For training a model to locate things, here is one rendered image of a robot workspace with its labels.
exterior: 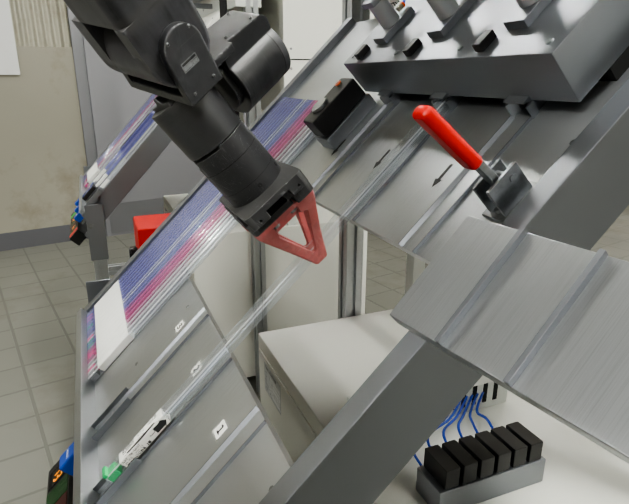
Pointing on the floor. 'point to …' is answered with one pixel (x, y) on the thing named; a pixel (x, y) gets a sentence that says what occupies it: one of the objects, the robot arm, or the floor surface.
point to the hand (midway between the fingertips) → (313, 252)
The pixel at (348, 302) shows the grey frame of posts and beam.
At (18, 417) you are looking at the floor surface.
